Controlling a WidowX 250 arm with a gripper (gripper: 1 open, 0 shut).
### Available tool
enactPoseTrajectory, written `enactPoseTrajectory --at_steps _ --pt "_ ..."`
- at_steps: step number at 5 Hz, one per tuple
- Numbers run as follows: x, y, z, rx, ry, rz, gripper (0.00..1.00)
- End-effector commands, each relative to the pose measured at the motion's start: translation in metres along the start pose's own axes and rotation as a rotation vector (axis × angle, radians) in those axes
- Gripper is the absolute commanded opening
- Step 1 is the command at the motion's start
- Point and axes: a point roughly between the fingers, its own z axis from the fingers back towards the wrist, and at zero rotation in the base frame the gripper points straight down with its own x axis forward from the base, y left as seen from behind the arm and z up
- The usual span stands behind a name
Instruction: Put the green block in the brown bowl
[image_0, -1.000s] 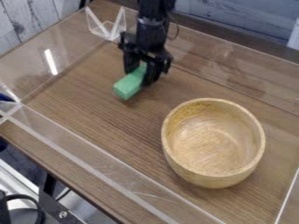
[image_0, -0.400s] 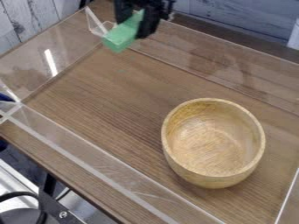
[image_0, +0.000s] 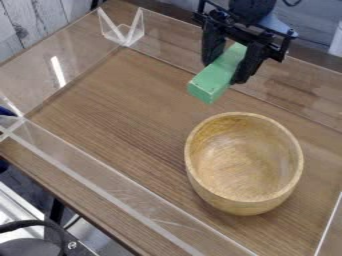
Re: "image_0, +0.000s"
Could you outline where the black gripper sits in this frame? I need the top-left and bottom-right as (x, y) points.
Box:
(194, 0), (298, 84)

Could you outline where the green rectangular block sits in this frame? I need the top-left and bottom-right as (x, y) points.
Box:
(187, 43), (247, 104)

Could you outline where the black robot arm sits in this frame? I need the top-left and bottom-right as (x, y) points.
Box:
(194, 0), (298, 84)

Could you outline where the light wooden bowl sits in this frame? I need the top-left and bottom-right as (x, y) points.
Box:
(184, 112), (304, 216)

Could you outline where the blue object at left edge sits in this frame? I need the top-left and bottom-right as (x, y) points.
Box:
(0, 106), (17, 117)

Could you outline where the black table leg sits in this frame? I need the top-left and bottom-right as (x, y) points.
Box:
(49, 199), (65, 224)

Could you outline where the clear acrylic corner bracket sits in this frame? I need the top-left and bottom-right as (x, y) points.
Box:
(96, 8), (144, 47)

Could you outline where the clear acrylic tray wall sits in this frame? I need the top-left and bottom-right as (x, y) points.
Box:
(0, 0), (342, 256)

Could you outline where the black metal bracket with screw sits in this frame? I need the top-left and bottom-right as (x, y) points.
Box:
(44, 220), (99, 256)

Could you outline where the black cable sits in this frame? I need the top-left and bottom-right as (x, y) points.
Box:
(0, 219), (65, 256)

